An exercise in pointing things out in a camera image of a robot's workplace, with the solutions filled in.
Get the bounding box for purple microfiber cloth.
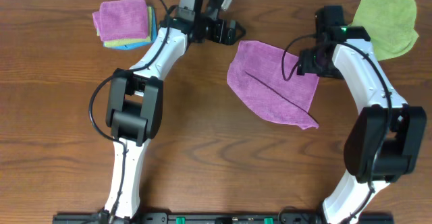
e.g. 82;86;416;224
227;40;319;130

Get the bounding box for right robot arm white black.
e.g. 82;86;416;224
298;25;427;223

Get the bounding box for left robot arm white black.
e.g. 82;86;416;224
97;0;246;223

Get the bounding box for folded blue cloth in stack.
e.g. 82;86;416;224
103;5;159;51

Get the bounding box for folded yellow-green cloth in stack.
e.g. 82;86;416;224
96;5;153;49

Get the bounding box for green microfiber cloth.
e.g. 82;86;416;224
352;0;419;61

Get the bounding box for folded purple cloth on stack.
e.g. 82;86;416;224
92;0;149;42

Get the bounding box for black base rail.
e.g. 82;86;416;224
52;211;395;224

